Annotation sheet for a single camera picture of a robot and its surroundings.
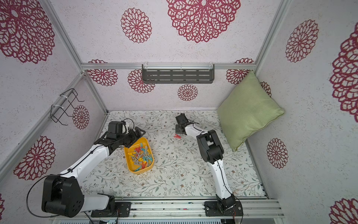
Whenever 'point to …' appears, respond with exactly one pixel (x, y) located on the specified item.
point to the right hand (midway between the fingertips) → (179, 126)
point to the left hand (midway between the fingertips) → (142, 135)
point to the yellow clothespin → (131, 153)
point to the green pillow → (250, 108)
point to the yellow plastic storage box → (139, 156)
